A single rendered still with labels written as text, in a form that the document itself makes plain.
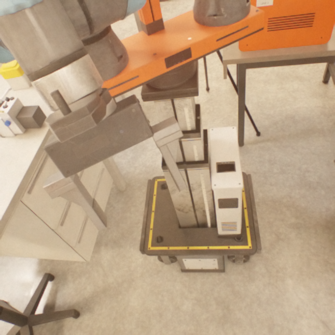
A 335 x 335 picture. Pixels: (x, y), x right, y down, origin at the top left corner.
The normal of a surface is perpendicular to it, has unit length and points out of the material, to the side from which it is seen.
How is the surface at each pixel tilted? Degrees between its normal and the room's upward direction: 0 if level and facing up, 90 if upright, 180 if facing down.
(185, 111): 90
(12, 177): 0
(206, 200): 90
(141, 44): 0
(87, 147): 67
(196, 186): 90
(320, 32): 90
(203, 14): 73
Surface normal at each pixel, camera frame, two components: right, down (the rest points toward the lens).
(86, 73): 0.77, -0.03
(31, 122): -0.13, 0.78
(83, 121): 0.18, 0.40
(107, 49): 0.67, 0.19
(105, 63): 0.44, 0.38
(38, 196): 0.97, -0.01
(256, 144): -0.18, -0.63
